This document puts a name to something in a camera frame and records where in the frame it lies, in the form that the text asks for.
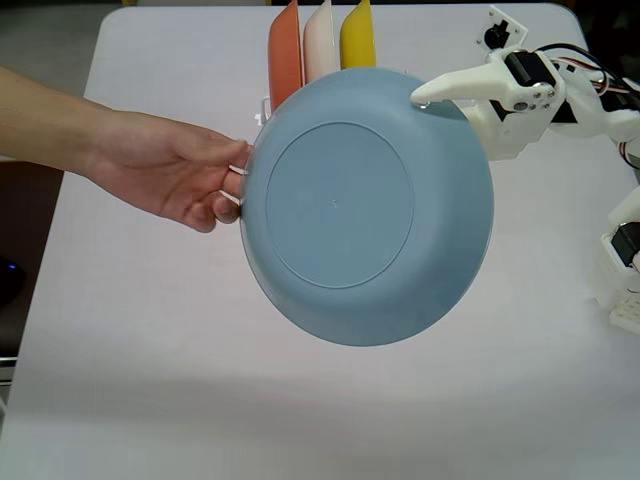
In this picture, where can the person's bare hand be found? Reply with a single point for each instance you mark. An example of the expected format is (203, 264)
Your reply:
(150, 160)

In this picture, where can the blue plastic plate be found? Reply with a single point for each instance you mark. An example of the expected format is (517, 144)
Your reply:
(350, 210)

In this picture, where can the dark brown wooden furniture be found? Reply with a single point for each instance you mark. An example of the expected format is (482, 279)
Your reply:
(30, 225)

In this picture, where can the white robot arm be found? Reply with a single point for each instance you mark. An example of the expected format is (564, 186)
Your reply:
(595, 115)

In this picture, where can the white gripper with motor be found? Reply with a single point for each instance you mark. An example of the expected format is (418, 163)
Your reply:
(506, 86)

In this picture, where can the yellow plastic plate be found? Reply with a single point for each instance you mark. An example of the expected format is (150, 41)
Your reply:
(357, 40)

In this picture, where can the person's bare forearm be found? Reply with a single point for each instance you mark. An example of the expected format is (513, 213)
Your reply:
(35, 120)

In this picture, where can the black device with blue light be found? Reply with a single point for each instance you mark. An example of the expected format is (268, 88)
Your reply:
(10, 280)

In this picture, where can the orange plastic plate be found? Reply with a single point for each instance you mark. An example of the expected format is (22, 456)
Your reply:
(285, 60)

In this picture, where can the cream plastic plate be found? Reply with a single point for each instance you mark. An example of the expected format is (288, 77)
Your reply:
(320, 45)

